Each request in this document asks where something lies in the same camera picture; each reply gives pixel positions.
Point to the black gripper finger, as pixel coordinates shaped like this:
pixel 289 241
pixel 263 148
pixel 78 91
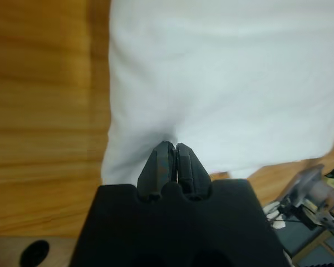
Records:
pixel 193 175
pixel 157 172

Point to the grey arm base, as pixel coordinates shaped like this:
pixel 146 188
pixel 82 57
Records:
pixel 309 186

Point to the white T-shirt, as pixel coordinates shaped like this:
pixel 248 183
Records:
pixel 211 83

